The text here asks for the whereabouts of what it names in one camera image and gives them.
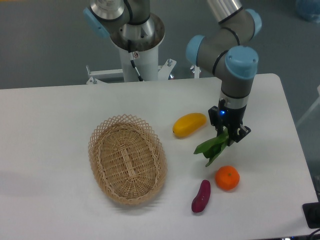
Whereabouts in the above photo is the green bok choy vegetable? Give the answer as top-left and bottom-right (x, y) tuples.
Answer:
(193, 128), (229, 167)

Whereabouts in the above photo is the woven wicker basket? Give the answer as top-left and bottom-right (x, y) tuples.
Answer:
(88, 114), (168, 206)

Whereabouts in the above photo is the purple sweet potato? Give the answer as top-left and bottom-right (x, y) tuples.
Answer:
(191, 179), (211, 213)

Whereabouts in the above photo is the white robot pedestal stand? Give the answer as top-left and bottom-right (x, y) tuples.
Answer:
(83, 8), (177, 84)

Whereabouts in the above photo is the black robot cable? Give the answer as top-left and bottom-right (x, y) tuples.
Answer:
(127, 39), (145, 82)

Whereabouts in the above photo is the black device at edge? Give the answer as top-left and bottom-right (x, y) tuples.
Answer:
(302, 202), (320, 229)

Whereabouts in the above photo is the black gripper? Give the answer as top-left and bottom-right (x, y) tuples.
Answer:
(208, 99), (251, 146)

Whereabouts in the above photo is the orange tangerine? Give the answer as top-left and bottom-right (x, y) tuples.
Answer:
(214, 165), (240, 191)

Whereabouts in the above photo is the yellow mango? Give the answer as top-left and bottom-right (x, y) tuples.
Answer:
(172, 112), (207, 138)

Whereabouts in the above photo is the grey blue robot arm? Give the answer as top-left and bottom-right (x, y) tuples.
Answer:
(83, 0), (262, 145)

